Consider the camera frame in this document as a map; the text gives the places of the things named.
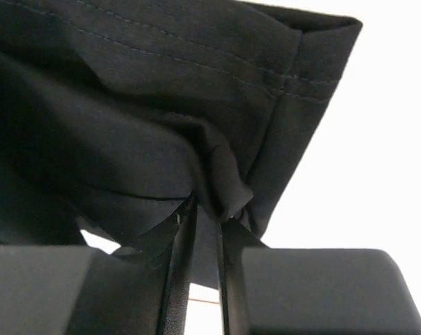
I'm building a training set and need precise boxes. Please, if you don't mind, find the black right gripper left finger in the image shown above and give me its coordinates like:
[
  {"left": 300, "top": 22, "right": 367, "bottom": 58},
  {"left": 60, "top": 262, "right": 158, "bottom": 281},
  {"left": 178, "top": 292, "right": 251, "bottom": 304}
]
[{"left": 0, "top": 197, "right": 197, "bottom": 334}]

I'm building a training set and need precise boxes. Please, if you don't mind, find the black skirt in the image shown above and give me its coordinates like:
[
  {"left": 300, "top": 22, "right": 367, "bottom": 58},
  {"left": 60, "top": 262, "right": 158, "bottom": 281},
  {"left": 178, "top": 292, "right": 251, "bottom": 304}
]
[{"left": 0, "top": 1, "right": 362, "bottom": 288}]

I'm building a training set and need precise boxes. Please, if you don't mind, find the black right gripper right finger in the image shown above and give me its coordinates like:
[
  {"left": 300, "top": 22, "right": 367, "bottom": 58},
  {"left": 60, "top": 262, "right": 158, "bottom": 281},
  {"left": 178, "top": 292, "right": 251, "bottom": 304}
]
[{"left": 218, "top": 219, "right": 421, "bottom": 334}]

